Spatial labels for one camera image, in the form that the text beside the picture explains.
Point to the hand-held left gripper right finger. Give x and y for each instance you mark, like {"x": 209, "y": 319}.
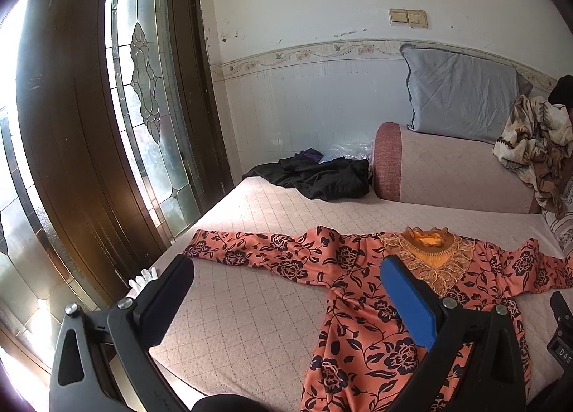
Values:
{"x": 408, "y": 296}

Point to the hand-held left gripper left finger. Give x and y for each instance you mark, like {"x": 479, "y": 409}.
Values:
{"x": 168, "y": 296}

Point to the orange floral long-sleeved top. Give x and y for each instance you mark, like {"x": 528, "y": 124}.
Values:
{"x": 358, "y": 260}

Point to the white glove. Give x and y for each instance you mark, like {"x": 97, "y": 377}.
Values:
{"x": 144, "y": 279}

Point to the pink quilted bed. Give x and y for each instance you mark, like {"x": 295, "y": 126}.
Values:
{"x": 250, "y": 304}

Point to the striped sheet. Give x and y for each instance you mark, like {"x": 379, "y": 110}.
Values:
{"x": 562, "y": 226}

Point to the pink bolster cushion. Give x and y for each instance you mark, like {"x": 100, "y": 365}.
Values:
{"x": 447, "y": 170}

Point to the black cloth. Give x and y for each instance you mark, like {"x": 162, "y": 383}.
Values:
{"x": 322, "y": 179}

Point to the clear plastic bag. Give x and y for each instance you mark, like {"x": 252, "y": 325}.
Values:
{"x": 351, "y": 151}

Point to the purple cloth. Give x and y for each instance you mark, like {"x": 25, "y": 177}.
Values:
{"x": 309, "y": 154}

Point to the wooden stained glass door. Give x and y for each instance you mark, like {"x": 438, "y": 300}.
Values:
{"x": 76, "y": 125}

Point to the beige floral blanket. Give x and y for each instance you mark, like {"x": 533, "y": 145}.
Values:
{"x": 530, "y": 139}

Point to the grey pillow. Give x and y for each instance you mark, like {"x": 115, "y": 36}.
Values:
{"x": 461, "y": 94}

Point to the dark cloth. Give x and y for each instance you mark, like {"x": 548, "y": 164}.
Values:
{"x": 563, "y": 90}

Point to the beige wall switch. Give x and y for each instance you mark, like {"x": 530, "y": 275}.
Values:
{"x": 417, "y": 18}
{"x": 398, "y": 17}

